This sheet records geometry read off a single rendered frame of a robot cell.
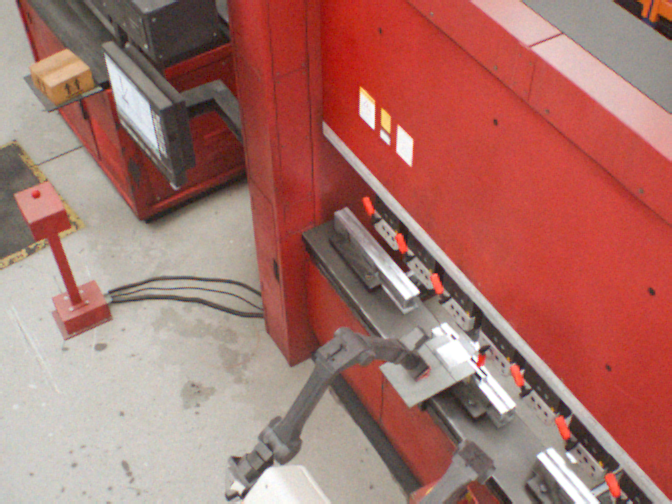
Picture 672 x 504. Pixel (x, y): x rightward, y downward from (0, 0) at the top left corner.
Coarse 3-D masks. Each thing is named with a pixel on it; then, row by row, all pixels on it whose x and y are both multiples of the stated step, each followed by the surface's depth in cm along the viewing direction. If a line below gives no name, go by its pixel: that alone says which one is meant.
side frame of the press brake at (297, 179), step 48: (240, 0) 279; (288, 0) 271; (240, 48) 297; (288, 48) 284; (240, 96) 317; (288, 96) 298; (288, 144) 313; (288, 192) 330; (336, 192) 345; (288, 240) 349; (384, 240) 384; (288, 288) 370; (288, 336) 394
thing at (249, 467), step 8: (232, 456) 248; (248, 456) 246; (256, 456) 244; (232, 464) 246; (240, 464) 245; (248, 464) 244; (256, 464) 244; (264, 464) 244; (272, 464) 246; (240, 472) 244; (248, 472) 243; (256, 472) 243; (248, 480) 243; (248, 488) 242
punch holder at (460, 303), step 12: (444, 276) 278; (444, 288) 281; (456, 288) 273; (456, 300) 277; (468, 300) 270; (456, 312) 280; (468, 312) 273; (480, 312) 274; (468, 324) 276; (480, 324) 281
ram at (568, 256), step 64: (320, 0) 277; (384, 0) 242; (384, 64) 257; (448, 64) 226; (384, 128) 273; (448, 128) 239; (512, 128) 213; (448, 192) 254; (512, 192) 224; (576, 192) 200; (448, 256) 270; (512, 256) 237; (576, 256) 210; (640, 256) 190; (512, 320) 251; (576, 320) 222; (640, 320) 199; (576, 384) 234; (640, 384) 208; (640, 448) 219
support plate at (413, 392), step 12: (444, 336) 300; (420, 348) 297; (432, 348) 297; (432, 360) 294; (384, 372) 291; (396, 372) 291; (432, 372) 291; (444, 372) 291; (456, 372) 291; (468, 372) 291; (396, 384) 288; (408, 384) 288; (420, 384) 288; (432, 384) 288; (444, 384) 288; (408, 396) 285; (420, 396) 285
